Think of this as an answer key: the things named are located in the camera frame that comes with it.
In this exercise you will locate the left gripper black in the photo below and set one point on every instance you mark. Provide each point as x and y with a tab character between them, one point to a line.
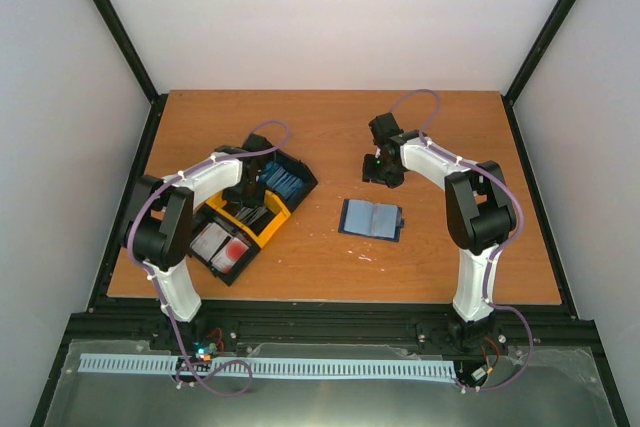
257	198

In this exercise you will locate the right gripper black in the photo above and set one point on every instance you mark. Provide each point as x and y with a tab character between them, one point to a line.
368	174

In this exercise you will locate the blue leather card holder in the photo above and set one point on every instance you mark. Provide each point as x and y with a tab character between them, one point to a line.
374	220

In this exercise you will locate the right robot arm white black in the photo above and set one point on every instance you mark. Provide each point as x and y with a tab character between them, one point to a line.
480	216

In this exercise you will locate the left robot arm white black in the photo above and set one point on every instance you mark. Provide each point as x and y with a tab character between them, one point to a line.
157	229

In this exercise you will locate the dark card stack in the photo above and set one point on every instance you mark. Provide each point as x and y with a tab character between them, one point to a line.
248	215

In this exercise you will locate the blue card stack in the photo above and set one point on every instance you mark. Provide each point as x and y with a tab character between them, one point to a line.
281	181

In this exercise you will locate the yellow bin with dark cards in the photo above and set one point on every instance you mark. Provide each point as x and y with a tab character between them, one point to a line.
260	223

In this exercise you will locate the black bin with blue cards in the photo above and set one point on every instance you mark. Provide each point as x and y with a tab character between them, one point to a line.
293	165

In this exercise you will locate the black bin with red cards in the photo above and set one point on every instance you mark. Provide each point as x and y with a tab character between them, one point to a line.
205	216

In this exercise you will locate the red white card stack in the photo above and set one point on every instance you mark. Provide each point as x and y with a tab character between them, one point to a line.
218	248

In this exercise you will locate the light blue cable duct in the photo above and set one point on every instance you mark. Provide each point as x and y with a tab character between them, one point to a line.
274	368

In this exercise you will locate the black aluminium frame rail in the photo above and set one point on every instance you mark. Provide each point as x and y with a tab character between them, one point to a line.
241	325

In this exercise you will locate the left frame post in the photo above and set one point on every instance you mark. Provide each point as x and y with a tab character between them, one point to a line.
123	41

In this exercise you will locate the frame post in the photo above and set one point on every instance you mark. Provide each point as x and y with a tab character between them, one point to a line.
123	41
545	37

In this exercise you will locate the right frame post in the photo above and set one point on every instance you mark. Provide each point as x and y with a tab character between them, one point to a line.
545	37

